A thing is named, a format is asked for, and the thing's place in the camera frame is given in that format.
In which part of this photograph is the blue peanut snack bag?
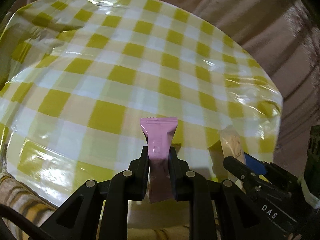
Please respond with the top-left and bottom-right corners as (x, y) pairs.
(244, 152), (266, 175)

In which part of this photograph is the pink snack bar wrapper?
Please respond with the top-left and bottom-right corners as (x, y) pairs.
(140, 117), (178, 203)

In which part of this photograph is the beige small snack packet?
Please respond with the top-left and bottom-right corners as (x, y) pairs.
(219, 125), (246, 165)

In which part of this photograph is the yellow checked plastic tablecloth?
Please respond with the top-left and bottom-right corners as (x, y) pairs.
(1, 0), (282, 205)

